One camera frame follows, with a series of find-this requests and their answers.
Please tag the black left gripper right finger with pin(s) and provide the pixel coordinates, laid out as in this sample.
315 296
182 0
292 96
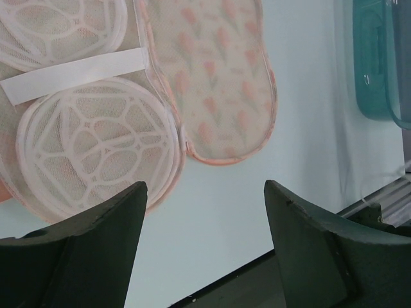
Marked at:
326 260

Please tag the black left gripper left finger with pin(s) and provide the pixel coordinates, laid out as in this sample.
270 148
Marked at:
83 261

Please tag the pink floral mesh laundry bag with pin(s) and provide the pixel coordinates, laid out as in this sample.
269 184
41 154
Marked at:
99 95

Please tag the teal translucent plastic basin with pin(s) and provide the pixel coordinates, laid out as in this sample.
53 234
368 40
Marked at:
381 45

